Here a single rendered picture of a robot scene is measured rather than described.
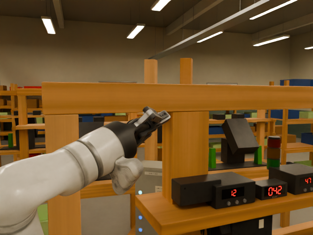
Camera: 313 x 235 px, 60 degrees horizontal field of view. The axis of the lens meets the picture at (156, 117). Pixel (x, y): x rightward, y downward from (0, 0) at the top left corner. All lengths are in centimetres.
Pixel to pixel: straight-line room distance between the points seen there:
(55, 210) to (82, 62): 984
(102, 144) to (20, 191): 13
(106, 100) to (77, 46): 987
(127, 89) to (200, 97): 26
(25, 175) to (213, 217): 64
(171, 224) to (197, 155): 25
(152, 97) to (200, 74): 1086
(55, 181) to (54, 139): 43
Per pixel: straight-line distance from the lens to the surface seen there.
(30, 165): 39
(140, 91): 84
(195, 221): 87
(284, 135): 598
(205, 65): 1182
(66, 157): 41
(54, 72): 1057
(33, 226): 42
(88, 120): 748
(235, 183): 95
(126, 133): 46
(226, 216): 92
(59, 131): 80
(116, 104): 82
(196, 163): 95
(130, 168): 42
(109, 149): 43
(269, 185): 106
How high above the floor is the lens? 190
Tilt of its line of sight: 5 degrees down
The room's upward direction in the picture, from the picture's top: straight up
